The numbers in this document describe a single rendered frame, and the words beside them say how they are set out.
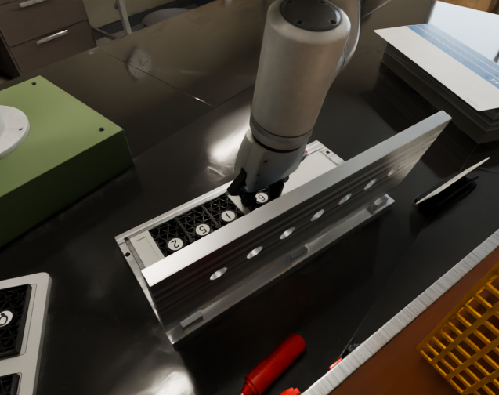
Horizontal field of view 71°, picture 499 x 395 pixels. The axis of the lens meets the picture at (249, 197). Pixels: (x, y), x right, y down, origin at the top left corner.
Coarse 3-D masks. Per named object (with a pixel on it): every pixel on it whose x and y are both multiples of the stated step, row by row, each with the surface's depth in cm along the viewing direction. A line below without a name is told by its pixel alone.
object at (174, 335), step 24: (312, 144) 73; (216, 192) 64; (360, 216) 60; (120, 240) 57; (336, 240) 57; (288, 264) 54; (144, 288) 51; (240, 288) 51; (264, 288) 52; (216, 312) 49; (168, 336) 46; (192, 336) 48
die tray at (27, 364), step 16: (0, 288) 52; (32, 288) 52; (48, 288) 52; (32, 304) 50; (48, 304) 51; (32, 320) 49; (32, 336) 47; (32, 352) 46; (0, 368) 45; (16, 368) 45; (32, 368) 45; (32, 384) 43
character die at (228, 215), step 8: (216, 200) 61; (224, 200) 61; (208, 208) 60; (216, 208) 60; (224, 208) 60; (232, 208) 60; (216, 216) 59; (224, 216) 59; (232, 216) 59; (240, 216) 60; (224, 224) 58
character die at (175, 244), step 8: (168, 224) 58; (176, 224) 58; (152, 232) 56; (160, 232) 57; (168, 232) 56; (176, 232) 56; (184, 232) 56; (160, 240) 56; (168, 240) 55; (176, 240) 55; (184, 240) 55; (160, 248) 54; (168, 248) 54; (176, 248) 54
